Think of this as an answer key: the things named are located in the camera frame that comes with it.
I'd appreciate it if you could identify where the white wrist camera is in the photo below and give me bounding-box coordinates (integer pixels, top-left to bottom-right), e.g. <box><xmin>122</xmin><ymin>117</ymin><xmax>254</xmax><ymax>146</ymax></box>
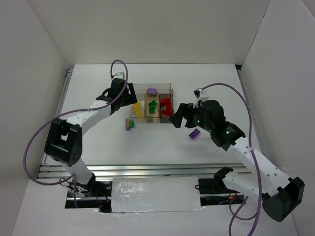
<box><xmin>113</xmin><ymin>72</ymin><xmax>126</xmax><ymax>80</ymax></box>
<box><xmin>193</xmin><ymin>88</ymin><xmax>209</xmax><ymax>108</ymax></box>

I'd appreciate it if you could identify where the tan translucent container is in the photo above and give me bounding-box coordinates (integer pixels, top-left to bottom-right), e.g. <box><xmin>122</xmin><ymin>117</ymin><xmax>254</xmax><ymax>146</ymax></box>
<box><xmin>144</xmin><ymin>93</ymin><xmax>159</xmax><ymax>123</ymax></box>

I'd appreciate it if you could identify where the aluminium front rail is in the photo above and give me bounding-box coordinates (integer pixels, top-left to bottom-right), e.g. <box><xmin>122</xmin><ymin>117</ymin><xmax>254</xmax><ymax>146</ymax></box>
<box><xmin>38</xmin><ymin>162</ymin><xmax>254</xmax><ymax>179</ymax></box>

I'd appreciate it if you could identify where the green rounded lego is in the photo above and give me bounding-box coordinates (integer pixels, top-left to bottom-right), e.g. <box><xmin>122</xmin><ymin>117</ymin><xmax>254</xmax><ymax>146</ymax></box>
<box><xmin>148</xmin><ymin>100</ymin><xmax>158</xmax><ymax>109</ymax></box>

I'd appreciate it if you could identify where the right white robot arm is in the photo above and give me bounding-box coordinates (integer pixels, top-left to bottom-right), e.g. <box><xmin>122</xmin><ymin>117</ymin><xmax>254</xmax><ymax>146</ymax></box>
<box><xmin>169</xmin><ymin>100</ymin><xmax>305</xmax><ymax>222</ymax></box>

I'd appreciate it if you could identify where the long clear container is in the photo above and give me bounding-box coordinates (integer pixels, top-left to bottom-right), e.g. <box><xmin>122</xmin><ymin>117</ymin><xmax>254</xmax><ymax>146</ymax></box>
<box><xmin>133</xmin><ymin>83</ymin><xmax>173</xmax><ymax>100</ymax></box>

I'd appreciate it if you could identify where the purple tan flower lego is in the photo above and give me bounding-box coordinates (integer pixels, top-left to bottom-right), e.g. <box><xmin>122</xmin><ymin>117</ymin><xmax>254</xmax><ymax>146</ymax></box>
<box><xmin>125</xmin><ymin>118</ymin><xmax>131</xmax><ymax>131</ymax></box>

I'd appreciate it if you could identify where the green rectangular lego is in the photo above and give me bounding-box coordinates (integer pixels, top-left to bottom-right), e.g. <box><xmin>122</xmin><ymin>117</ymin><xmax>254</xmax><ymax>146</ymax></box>
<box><xmin>149</xmin><ymin>107</ymin><xmax>156</xmax><ymax>115</ymax></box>

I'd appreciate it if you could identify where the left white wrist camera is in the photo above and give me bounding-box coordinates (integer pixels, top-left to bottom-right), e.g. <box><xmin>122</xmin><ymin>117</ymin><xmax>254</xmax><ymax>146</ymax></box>
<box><xmin>113</xmin><ymin>72</ymin><xmax>126</xmax><ymax>80</ymax></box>

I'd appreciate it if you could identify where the long yellow lego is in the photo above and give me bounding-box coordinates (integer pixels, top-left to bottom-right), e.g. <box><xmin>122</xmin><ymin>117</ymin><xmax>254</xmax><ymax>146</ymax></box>
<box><xmin>134</xmin><ymin>108</ymin><xmax>143</xmax><ymax>122</ymax></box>

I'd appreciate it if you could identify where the purple rectangular lego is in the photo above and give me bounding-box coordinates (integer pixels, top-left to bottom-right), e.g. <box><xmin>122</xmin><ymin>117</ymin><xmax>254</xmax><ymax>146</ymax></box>
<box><xmin>189</xmin><ymin>128</ymin><xmax>201</xmax><ymax>140</ymax></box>

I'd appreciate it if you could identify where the purple rounded lego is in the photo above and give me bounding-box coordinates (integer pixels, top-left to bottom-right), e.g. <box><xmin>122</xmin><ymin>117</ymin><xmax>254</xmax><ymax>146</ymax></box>
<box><xmin>146</xmin><ymin>88</ymin><xmax>158</xmax><ymax>94</ymax></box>

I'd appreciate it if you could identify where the small clear container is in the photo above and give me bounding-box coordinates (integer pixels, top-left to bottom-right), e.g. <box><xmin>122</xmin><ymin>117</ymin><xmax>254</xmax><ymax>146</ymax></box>
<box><xmin>129</xmin><ymin>100</ymin><xmax>144</xmax><ymax>123</ymax></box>

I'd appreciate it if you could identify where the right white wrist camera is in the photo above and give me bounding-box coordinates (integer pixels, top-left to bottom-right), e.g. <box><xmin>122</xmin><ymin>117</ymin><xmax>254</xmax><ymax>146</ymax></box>
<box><xmin>193</xmin><ymin>88</ymin><xmax>209</xmax><ymax>108</ymax></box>

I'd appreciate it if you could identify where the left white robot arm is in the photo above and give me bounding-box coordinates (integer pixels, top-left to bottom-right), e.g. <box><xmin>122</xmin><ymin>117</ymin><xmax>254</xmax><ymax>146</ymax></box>
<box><xmin>44</xmin><ymin>78</ymin><xmax>137</xmax><ymax>195</ymax></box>

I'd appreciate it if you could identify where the yellow lego brick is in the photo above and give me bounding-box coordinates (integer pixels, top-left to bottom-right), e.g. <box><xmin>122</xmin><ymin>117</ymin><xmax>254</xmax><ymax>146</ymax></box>
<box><xmin>132</xmin><ymin>102</ymin><xmax>141</xmax><ymax>112</ymax></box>

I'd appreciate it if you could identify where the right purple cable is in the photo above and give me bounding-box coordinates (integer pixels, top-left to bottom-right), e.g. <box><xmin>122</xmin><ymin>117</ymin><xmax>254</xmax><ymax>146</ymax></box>
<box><xmin>203</xmin><ymin>83</ymin><xmax>262</xmax><ymax>236</ymax></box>

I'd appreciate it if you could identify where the red rounded lego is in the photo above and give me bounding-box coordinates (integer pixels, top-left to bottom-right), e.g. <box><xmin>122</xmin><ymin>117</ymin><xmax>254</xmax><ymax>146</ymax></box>
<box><xmin>160</xmin><ymin>97</ymin><xmax>170</xmax><ymax>107</ymax></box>

